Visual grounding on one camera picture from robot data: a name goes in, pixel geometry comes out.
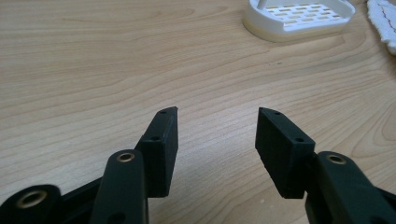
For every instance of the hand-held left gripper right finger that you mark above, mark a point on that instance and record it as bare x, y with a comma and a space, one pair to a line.
281, 152

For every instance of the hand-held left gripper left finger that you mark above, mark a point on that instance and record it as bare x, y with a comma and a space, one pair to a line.
160, 155

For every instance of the white soap dish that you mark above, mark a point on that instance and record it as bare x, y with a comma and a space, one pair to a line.
295, 18

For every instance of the white cloth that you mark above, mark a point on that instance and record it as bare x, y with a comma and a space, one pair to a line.
383, 21

